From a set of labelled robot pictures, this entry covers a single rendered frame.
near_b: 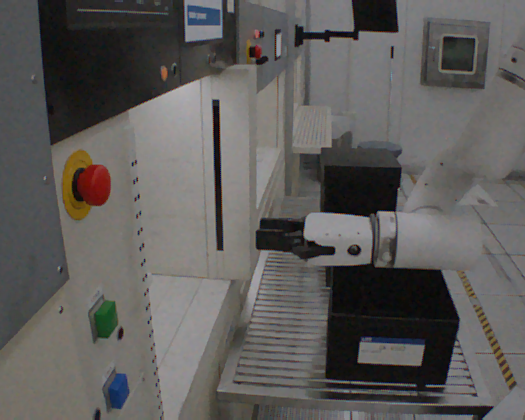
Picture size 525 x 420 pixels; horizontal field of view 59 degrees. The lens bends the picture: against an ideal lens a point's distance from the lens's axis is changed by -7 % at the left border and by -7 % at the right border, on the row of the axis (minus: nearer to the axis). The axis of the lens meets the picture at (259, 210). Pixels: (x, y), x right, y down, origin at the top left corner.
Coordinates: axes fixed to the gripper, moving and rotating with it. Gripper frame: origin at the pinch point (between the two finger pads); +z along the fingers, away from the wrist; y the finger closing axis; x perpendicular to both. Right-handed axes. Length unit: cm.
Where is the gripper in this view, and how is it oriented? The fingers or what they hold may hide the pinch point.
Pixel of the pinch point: (270, 233)
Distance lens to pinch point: 76.1
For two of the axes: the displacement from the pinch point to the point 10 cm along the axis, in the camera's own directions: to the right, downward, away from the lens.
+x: 0.0, -9.4, -3.5
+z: -9.9, -0.5, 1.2
